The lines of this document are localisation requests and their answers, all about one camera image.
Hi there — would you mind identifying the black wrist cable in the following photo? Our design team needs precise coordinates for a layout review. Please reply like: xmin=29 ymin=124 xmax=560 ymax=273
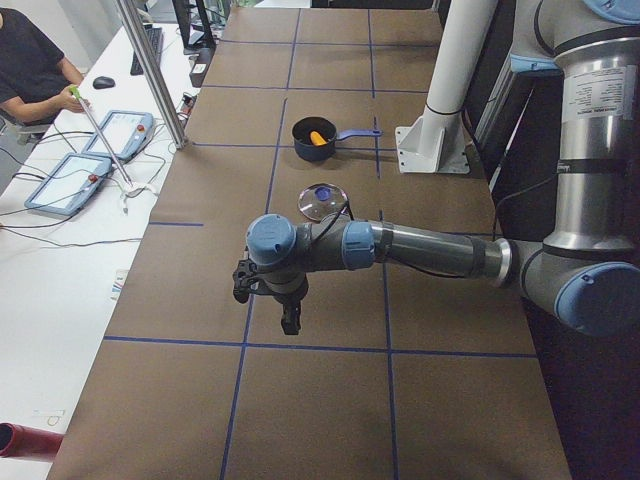
xmin=314 ymin=201 xmax=355 ymax=251

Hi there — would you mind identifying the glass lid blue knob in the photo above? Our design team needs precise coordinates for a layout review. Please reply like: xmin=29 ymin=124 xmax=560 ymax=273
xmin=297 ymin=183 xmax=348 ymax=222

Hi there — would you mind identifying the far blue teach pendant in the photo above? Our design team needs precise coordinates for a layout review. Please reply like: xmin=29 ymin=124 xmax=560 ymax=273
xmin=100 ymin=110 xmax=155 ymax=163

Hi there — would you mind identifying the white pedestal column base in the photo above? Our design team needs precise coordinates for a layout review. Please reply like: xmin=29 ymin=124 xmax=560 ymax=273
xmin=395 ymin=0 xmax=498 ymax=175

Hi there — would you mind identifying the dark blue saucepan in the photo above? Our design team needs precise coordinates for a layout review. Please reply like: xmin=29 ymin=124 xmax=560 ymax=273
xmin=291 ymin=116 xmax=383 ymax=162

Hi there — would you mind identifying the thin metal rod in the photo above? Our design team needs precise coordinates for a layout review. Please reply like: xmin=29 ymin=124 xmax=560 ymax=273
xmin=69 ymin=85 xmax=158 ymax=200

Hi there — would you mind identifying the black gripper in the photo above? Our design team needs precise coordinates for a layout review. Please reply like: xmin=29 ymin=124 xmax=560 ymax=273
xmin=266 ymin=277 xmax=309 ymax=336

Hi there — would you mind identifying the black computer mouse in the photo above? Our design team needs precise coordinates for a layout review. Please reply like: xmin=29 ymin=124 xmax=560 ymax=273
xmin=92 ymin=76 xmax=116 ymax=90

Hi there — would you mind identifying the aluminium frame post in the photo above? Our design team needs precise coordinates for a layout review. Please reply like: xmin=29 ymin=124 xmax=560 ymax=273
xmin=115 ymin=0 xmax=187 ymax=150

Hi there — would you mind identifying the near blue teach pendant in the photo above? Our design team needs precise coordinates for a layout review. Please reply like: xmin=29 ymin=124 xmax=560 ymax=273
xmin=24 ymin=153 xmax=111 ymax=216

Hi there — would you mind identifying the black keyboard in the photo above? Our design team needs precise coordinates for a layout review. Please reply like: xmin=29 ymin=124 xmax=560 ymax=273
xmin=129 ymin=26 xmax=165 ymax=77

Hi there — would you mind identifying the red cylinder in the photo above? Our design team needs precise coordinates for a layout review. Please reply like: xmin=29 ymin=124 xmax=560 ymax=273
xmin=1 ymin=423 xmax=64 ymax=462

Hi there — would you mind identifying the yellow corn cob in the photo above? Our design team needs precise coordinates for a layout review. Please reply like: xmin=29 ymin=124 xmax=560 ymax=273
xmin=309 ymin=130 xmax=327 ymax=147

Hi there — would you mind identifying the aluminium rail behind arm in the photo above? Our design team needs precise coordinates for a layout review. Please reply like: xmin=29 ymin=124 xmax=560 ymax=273
xmin=475 ymin=56 xmax=516 ymax=148

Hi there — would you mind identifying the blue teach pendant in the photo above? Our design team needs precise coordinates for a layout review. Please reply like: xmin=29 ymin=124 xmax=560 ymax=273
xmin=24 ymin=153 xmax=111 ymax=216
xmin=100 ymin=110 xmax=155 ymax=163

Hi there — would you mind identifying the seated person black shirt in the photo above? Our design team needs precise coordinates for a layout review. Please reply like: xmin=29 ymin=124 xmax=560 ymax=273
xmin=1 ymin=8 xmax=84 ymax=125

